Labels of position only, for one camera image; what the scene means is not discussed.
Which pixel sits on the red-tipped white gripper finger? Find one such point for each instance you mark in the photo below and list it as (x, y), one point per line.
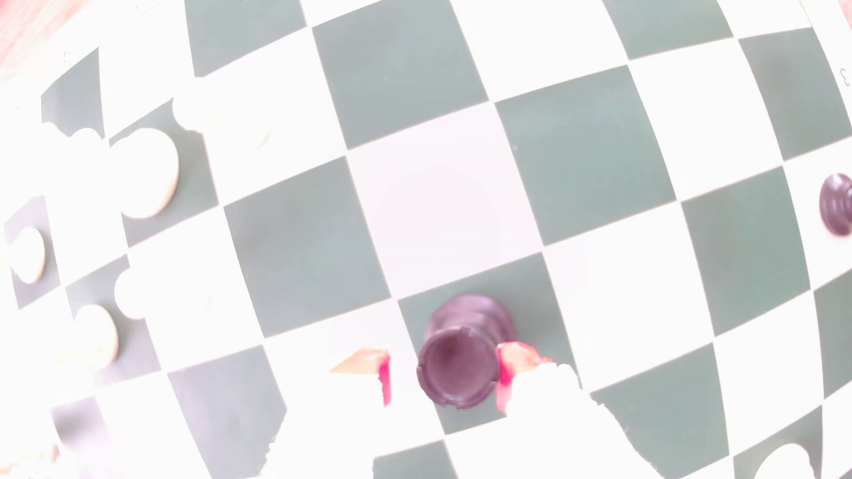
(346, 406)
(552, 412)

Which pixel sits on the black chess rook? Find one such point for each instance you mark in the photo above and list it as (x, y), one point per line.
(459, 359)

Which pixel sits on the white chess rook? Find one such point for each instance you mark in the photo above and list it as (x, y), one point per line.
(785, 464)

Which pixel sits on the white chess pawn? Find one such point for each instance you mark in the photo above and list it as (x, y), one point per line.
(133, 293)
(26, 255)
(96, 336)
(196, 112)

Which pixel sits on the green and white chess mat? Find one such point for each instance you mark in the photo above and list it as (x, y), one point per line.
(586, 153)

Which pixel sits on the tall white chess bishop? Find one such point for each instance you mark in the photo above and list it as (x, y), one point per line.
(143, 173)

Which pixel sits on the black chess pawn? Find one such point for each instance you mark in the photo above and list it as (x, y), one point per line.
(837, 203)

